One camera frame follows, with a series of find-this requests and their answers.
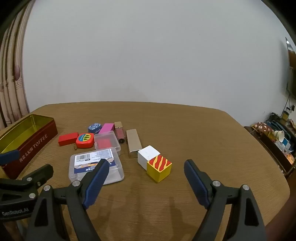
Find cluttered side shelf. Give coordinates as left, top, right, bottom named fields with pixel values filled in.
left=244, top=125, right=296, bottom=179

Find pink lip gloss gold cap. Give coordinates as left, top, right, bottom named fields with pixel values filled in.
left=114, top=122, right=126, bottom=144

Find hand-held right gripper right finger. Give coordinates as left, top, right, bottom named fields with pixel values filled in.
left=184, top=159, right=266, bottom=241

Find red tin box gold inside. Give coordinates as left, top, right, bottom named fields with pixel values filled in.
left=0, top=113, right=58, bottom=179

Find small blue patterned tin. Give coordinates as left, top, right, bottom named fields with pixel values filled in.
left=88, top=123, right=102, bottom=134

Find red wooden block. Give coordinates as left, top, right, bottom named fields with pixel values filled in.
left=58, top=132, right=79, bottom=147

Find brown floral cloth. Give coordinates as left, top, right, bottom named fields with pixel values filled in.
left=252, top=122, right=274, bottom=136

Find wall television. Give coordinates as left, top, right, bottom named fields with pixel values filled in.
left=285, top=37, right=296, bottom=98

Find beige patterned curtain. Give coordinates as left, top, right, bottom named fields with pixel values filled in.
left=0, top=0, right=35, bottom=130

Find clear plastic box pink insert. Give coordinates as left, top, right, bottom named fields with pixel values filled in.
left=94, top=130, right=122, bottom=156

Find clear plastic box printed label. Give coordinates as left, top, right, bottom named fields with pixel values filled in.
left=69, top=147, right=125, bottom=186

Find television cable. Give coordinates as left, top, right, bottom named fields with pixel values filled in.
left=282, top=94, right=291, bottom=112

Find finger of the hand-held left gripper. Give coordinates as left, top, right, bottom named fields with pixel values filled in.
left=0, top=149, right=21, bottom=165
left=0, top=164, right=54, bottom=201

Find yellow cube red stripes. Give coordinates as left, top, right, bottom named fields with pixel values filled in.
left=147, top=156, right=172, bottom=183

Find white cube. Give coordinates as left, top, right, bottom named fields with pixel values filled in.
left=137, top=145, right=161, bottom=171

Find red tape measure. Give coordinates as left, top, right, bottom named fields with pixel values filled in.
left=74, top=133, right=96, bottom=150

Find pink rectangular box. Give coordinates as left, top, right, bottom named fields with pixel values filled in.
left=98, top=123, right=115, bottom=135

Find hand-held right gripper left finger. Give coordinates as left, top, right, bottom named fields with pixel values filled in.
left=27, top=159, right=110, bottom=241

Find gold rectangular metal case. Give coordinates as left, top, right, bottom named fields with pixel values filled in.
left=126, top=129, right=142, bottom=159

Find white paper cup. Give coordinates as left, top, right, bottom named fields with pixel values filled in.
left=273, top=130, right=285, bottom=142

